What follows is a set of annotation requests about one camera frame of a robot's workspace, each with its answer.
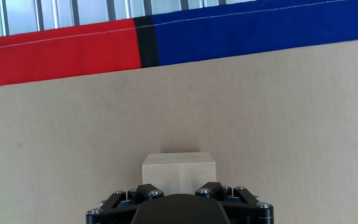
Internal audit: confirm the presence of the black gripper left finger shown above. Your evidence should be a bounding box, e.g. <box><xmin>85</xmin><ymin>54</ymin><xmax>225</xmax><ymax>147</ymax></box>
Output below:
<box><xmin>85</xmin><ymin>183</ymin><xmax>165</xmax><ymax>224</ymax></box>

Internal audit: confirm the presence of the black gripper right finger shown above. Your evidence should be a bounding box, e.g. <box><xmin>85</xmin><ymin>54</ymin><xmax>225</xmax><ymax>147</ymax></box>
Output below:
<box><xmin>195</xmin><ymin>182</ymin><xmax>275</xmax><ymax>224</ymax></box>

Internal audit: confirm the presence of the light wooden cube block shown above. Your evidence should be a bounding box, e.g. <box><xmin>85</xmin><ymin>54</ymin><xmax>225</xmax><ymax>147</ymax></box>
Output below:
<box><xmin>141</xmin><ymin>151</ymin><xmax>217</xmax><ymax>195</ymax></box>

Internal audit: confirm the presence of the colour block patterned cloth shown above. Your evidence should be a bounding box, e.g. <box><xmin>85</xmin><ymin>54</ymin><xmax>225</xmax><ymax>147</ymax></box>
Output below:
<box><xmin>0</xmin><ymin>0</ymin><xmax>358</xmax><ymax>90</ymax></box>

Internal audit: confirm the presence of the brown cardboard sheet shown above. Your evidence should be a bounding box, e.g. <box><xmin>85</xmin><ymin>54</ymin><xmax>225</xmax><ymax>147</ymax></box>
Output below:
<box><xmin>0</xmin><ymin>37</ymin><xmax>358</xmax><ymax>224</ymax></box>

